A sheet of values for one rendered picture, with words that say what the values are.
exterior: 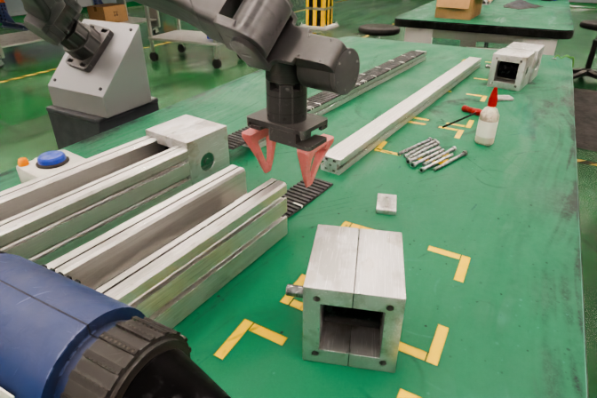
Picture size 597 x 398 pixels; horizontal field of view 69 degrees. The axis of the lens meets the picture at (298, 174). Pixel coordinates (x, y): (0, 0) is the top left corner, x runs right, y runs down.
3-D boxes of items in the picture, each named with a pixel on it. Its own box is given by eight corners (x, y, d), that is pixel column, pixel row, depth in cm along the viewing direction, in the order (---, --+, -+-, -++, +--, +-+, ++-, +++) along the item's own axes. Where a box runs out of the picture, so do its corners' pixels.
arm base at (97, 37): (93, 27, 111) (68, 65, 109) (67, 4, 104) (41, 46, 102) (115, 33, 107) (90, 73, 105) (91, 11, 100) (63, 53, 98)
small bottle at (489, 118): (470, 140, 91) (481, 86, 85) (482, 137, 93) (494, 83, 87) (485, 147, 88) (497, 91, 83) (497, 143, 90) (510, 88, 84)
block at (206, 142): (183, 158, 83) (177, 111, 79) (231, 175, 77) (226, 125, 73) (145, 176, 77) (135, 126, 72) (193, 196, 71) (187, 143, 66)
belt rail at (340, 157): (467, 65, 149) (469, 56, 148) (480, 67, 147) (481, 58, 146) (320, 169, 79) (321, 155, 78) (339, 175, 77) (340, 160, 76)
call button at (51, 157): (59, 158, 71) (56, 147, 70) (73, 164, 69) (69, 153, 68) (35, 167, 68) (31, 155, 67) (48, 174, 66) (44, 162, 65)
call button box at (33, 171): (72, 179, 76) (63, 146, 73) (105, 195, 71) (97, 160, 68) (25, 198, 70) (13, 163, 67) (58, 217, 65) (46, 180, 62)
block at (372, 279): (296, 287, 52) (296, 221, 47) (393, 299, 50) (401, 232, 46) (278, 356, 43) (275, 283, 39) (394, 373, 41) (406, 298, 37)
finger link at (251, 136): (279, 189, 63) (278, 130, 59) (242, 176, 67) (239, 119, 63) (306, 171, 68) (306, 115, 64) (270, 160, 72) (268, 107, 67)
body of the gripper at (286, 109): (303, 145, 58) (303, 91, 54) (245, 128, 63) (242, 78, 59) (329, 130, 62) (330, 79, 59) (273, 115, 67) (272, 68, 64)
